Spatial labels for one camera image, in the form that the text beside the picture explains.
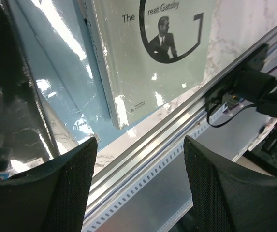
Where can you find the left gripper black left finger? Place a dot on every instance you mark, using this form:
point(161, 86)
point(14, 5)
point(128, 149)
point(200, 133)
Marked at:
point(51, 197)

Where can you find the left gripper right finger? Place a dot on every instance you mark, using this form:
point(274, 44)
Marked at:
point(228, 197)

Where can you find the grey book with G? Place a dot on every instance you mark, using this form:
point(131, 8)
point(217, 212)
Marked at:
point(148, 51)

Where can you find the black notebook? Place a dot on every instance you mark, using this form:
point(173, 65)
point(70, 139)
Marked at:
point(25, 133)

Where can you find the light blue thin book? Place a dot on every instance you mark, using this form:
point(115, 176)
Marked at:
point(60, 54)

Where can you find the aluminium mounting rail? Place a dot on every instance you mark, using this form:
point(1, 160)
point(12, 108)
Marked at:
point(117, 163)

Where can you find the light blue slotted cable duct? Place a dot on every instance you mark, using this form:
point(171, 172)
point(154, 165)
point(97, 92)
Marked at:
point(159, 194)

